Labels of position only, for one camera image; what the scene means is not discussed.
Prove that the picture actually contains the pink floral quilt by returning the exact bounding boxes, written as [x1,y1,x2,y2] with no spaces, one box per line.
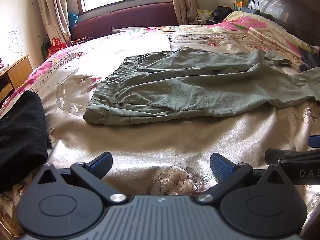
[212,10,320,64]

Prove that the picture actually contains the black cloth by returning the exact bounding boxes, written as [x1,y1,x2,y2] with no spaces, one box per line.
[0,90,49,193]

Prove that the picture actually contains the brown bag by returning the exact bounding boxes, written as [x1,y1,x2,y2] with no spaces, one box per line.
[71,36,92,46]

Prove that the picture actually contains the dark wooden headboard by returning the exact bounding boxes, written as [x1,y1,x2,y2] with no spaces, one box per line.
[247,0,320,47]

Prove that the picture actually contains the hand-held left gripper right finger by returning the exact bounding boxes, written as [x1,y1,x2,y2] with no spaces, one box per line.
[196,153,288,204]

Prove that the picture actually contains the maroon sofa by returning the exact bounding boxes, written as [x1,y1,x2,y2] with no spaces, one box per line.
[71,2,180,40]

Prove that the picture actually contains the green bag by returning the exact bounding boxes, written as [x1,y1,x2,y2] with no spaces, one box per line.
[41,42,52,60]

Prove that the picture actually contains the beige curtain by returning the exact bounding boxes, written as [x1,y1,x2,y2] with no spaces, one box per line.
[168,0,200,25]
[35,0,73,47]

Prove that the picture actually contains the wooden side cabinet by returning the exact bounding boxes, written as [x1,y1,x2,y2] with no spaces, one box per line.
[0,54,33,103]

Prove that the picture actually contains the red bag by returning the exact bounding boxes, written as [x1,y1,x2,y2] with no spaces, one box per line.
[47,37,68,59]

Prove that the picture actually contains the blue bag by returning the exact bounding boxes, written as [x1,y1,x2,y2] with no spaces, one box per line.
[68,12,79,30]

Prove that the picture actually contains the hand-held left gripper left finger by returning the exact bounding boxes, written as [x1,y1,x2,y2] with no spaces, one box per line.
[37,152,128,207]

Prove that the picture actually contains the grey cloth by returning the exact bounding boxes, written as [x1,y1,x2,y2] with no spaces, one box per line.
[111,25,142,33]

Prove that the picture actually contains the dark clothes pile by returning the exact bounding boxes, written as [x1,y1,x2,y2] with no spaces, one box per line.
[213,6,235,23]

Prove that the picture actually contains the dark blue cloth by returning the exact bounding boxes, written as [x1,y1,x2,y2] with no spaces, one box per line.
[298,47,320,72]

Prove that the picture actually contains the floral bed sheet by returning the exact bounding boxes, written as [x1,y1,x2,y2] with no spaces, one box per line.
[0,24,320,240]

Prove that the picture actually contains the grey-green pants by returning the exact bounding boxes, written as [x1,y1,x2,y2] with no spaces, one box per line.
[84,47,320,125]

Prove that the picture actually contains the white plastic bag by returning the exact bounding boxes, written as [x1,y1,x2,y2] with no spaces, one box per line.
[195,9,215,25]

